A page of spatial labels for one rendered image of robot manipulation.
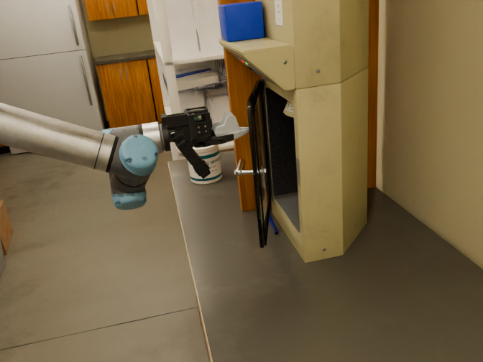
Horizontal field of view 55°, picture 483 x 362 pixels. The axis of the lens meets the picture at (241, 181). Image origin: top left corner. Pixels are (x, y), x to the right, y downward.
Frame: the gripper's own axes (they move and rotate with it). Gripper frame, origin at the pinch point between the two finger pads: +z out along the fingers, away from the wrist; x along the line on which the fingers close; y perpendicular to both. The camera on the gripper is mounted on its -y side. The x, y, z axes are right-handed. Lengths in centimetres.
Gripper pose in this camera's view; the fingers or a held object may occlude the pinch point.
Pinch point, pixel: (245, 132)
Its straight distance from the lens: 114.2
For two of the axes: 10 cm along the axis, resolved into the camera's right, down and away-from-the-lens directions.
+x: -2.1, -3.6, 9.1
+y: -1.0, -9.2, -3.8
